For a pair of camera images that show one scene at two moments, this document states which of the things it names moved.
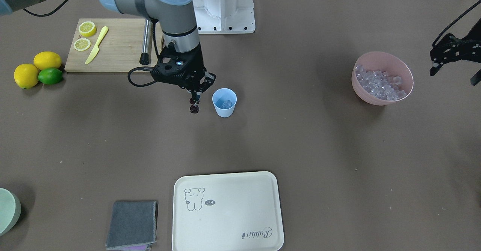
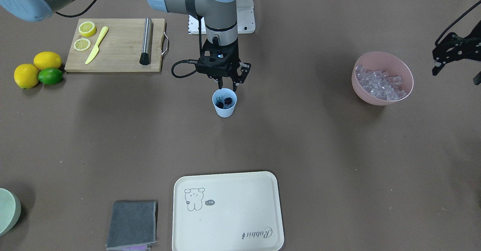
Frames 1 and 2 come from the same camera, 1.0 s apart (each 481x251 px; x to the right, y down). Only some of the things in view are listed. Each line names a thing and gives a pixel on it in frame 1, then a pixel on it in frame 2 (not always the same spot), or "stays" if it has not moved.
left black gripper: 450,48 stays
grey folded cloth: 133,226 stays
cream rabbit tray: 229,211 stays
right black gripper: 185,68 to 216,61
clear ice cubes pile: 380,83 stays
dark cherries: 194,108 to 227,101
